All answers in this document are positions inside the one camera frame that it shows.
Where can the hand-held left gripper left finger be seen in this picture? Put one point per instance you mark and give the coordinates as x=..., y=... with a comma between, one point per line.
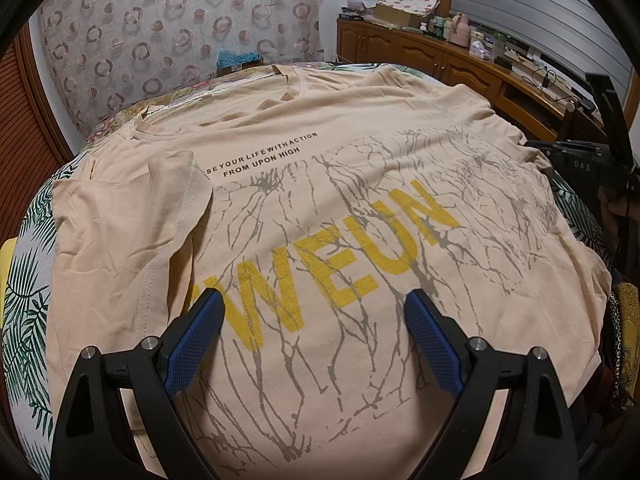
x=197, y=340

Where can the yellow patterned cloth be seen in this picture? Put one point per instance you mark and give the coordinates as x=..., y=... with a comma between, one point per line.
x=629, y=330

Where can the wooden door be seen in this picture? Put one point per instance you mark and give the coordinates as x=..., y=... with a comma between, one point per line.
x=25, y=150

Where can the leaf print blanket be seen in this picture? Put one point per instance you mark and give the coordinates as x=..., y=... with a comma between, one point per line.
x=30, y=285

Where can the peach printed t-shirt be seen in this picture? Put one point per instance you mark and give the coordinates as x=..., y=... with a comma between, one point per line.
x=310, y=170

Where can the floral blanket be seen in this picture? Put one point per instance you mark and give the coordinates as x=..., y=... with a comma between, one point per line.
x=115, y=120

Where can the wooden cabinet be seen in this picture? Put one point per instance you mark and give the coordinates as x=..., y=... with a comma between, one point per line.
x=400, y=50

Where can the circle pattern curtain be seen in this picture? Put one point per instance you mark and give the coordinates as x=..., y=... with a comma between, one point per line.
x=150, y=20

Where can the small purple white item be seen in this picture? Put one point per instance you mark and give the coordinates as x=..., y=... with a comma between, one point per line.
x=481, y=49

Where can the floral cloth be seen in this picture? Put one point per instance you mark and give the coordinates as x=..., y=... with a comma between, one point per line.
x=415, y=4

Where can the blue packet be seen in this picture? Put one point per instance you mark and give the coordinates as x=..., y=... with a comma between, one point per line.
x=240, y=60

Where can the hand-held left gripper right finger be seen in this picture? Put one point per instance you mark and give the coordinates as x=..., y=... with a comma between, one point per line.
x=434, y=340

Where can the cardboard box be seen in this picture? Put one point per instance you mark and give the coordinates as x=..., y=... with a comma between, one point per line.
x=395, y=17

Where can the pink jug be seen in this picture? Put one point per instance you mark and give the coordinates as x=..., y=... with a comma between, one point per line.
x=459, y=30

